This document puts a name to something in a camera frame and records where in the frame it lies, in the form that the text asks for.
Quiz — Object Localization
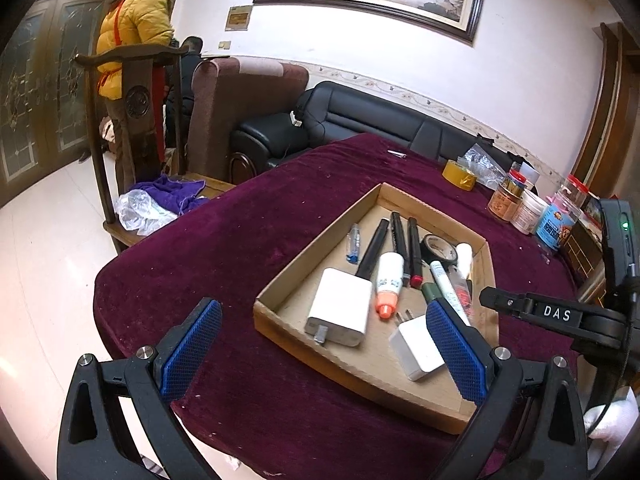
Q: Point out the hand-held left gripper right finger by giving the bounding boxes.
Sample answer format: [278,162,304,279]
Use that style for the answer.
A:
[425,296,589,480]

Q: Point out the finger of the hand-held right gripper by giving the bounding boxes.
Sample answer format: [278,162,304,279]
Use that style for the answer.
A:
[478,285,585,332]

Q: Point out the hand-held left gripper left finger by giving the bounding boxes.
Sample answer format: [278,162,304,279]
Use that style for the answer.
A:
[56,297,223,480]

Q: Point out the small white plug adapter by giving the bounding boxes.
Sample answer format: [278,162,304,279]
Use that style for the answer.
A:
[389,310,448,382]

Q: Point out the clear plastic package orange insert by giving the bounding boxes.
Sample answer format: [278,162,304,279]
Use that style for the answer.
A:
[447,267,476,322]

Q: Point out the small white dropper bottle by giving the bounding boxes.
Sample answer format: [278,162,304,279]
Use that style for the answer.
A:
[455,243,474,281]

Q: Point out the white glue bottle orange cap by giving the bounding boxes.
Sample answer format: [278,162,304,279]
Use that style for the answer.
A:
[375,252,405,320]

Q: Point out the black tape roll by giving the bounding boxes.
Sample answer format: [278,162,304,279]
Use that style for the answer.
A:
[422,234,458,267]

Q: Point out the black marker red tip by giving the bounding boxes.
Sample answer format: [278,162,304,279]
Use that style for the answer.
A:
[406,217,425,288]

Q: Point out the large white charger block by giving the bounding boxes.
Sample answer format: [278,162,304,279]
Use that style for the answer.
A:
[305,267,373,347]

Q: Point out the black marker white end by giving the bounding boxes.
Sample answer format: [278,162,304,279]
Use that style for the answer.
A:
[355,218,391,281]

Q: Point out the black marker grey cap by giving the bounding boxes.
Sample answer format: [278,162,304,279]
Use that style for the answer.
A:
[390,211,407,258]

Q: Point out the clear blue-capped tube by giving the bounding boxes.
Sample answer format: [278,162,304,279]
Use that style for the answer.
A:
[346,223,362,264]

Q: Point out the shallow cardboard box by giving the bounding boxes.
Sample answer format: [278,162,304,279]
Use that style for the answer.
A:
[252,182,501,436]

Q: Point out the person's right hand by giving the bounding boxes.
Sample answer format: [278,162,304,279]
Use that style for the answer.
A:
[584,394,640,468]

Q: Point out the wooden counter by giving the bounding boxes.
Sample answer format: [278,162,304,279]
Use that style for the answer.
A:
[557,210,608,303]

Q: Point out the blue and red box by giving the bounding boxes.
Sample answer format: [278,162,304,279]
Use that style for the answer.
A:
[582,195,603,226]

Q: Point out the clear jar blue label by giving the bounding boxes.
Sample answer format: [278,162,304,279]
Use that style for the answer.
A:
[534,195,576,253]

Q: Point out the clear jar red lid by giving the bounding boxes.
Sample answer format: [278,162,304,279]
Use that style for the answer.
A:
[557,175,593,221]

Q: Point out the maroon velvet tablecloth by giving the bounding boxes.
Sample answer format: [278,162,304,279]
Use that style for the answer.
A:
[92,132,596,478]

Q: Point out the white plastic jar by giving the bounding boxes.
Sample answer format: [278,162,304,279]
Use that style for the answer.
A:
[512,192,550,235]

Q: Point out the clear jar orange label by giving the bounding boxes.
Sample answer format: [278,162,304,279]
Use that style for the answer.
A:
[487,180,523,223]

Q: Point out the grey lid jar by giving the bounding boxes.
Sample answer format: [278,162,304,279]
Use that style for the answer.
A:
[517,162,541,193]

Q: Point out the jar with yellow contents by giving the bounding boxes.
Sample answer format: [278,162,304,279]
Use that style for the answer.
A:
[502,170,528,196]

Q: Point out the crumpled clear plastic bag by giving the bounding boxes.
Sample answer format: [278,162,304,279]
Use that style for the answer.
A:
[114,190,178,236]

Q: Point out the purple cloth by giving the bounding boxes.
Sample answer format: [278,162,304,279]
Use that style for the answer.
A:
[131,174,206,213]

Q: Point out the yellow tape roll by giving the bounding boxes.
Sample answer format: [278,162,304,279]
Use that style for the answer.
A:
[442,159,480,191]

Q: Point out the maroon armchair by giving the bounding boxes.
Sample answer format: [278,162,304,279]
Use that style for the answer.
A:
[187,57,310,186]

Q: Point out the dark wooden chair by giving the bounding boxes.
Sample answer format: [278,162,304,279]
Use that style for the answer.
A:
[72,42,236,253]

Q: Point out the black leather sofa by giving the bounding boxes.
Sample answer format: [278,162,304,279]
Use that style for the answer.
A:
[230,81,531,183]

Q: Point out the wooden glass door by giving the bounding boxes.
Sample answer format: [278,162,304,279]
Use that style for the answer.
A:
[0,0,131,206]

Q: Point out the wooden door frame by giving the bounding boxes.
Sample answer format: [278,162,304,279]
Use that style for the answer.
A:
[570,22,626,201]

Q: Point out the small wall plaque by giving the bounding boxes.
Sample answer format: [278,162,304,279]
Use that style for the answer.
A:
[225,5,253,32]

